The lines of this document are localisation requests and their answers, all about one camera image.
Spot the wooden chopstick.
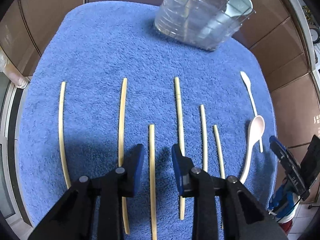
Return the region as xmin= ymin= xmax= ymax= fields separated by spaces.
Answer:
xmin=183 ymin=0 xmax=189 ymax=42
xmin=174 ymin=77 xmax=185 ymax=220
xmin=200 ymin=105 xmax=208 ymax=172
xmin=118 ymin=77 xmax=130 ymax=235
xmin=149 ymin=124 xmax=157 ymax=240
xmin=213 ymin=125 xmax=226 ymax=179
xmin=58 ymin=81 xmax=71 ymax=189

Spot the pink white ceramic spoon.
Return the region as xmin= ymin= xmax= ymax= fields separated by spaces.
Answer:
xmin=240 ymin=115 xmax=265 ymax=184

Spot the white plastic fork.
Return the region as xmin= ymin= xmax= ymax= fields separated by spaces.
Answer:
xmin=240 ymin=71 xmax=263 ymax=152

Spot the blue gloved right hand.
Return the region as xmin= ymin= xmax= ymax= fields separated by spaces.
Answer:
xmin=267 ymin=183 xmax=300 ymax=224

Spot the blue towel mat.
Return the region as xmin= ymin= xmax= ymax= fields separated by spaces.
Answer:
xmin=17 ymin=1 xmax=277 ymax=239

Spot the sliding glass door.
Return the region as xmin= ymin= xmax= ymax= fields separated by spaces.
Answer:
xmin=1 ymin=73 xmax=33 ymax=236

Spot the clear utensil holder with rack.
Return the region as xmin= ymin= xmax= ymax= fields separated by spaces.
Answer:
xmin=154 ymin=0 xmax=255 ymax=51

